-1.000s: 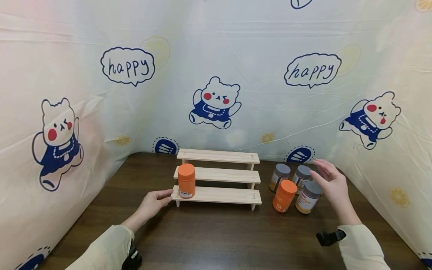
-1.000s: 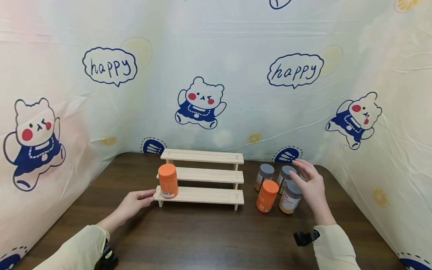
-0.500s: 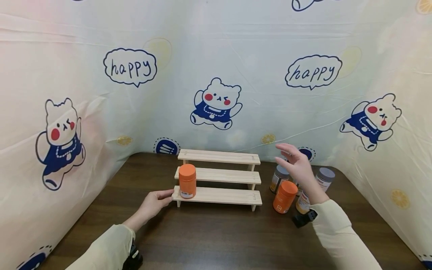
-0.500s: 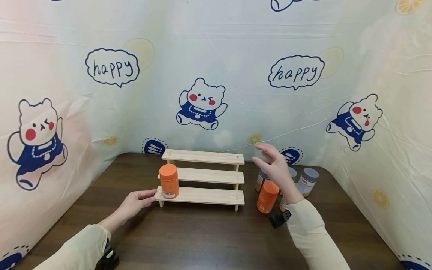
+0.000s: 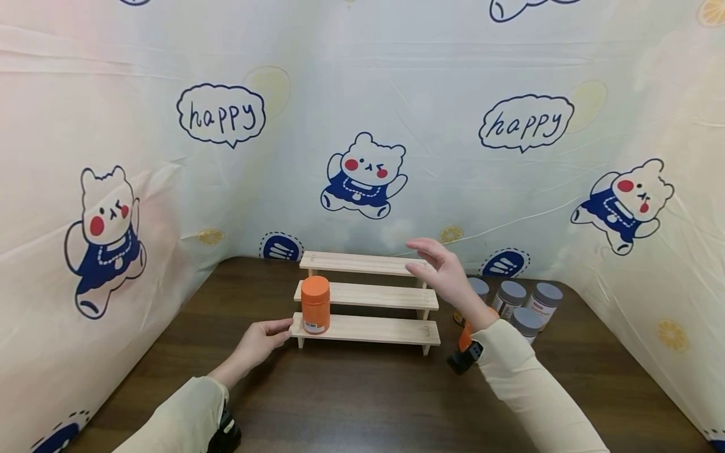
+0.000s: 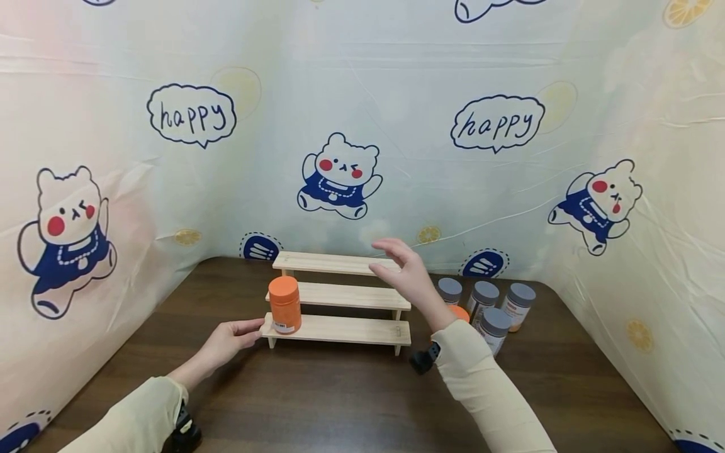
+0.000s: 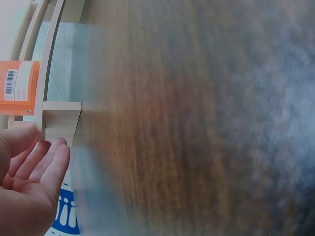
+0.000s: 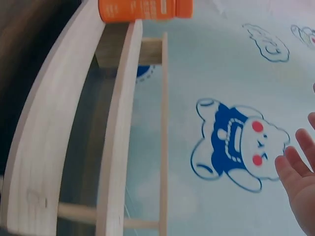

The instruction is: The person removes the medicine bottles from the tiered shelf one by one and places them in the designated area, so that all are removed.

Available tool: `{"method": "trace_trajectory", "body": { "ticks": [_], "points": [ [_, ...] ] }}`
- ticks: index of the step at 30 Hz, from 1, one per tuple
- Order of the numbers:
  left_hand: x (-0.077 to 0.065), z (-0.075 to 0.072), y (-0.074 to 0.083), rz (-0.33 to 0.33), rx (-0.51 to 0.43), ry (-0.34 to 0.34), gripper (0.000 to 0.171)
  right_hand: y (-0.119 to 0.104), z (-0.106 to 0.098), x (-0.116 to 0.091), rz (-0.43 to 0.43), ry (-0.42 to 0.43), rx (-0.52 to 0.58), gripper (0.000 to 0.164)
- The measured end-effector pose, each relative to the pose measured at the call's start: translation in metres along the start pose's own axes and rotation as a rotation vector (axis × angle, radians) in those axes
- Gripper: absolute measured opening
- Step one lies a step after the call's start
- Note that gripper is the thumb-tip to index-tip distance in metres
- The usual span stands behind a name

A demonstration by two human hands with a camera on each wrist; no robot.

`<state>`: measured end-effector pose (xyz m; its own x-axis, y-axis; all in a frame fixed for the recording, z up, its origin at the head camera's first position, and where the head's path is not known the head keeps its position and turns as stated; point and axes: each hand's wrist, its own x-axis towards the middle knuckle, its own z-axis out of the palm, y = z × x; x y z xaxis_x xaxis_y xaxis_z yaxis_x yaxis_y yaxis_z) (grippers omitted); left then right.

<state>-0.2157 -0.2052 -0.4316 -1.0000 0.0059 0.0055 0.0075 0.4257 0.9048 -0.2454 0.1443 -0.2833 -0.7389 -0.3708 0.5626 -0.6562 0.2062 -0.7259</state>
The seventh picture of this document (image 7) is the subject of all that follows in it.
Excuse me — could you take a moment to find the orange box with white label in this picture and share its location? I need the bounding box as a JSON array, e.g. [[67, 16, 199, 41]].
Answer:
[[0, 60, 41, 116]]

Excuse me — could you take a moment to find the person's left hand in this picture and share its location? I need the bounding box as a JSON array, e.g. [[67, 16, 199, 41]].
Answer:
[[0, 122, 71, 236]]

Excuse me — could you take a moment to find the blue round white-printed label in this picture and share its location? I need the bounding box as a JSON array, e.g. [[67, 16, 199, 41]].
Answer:
[[52, 182, 81, 236]]

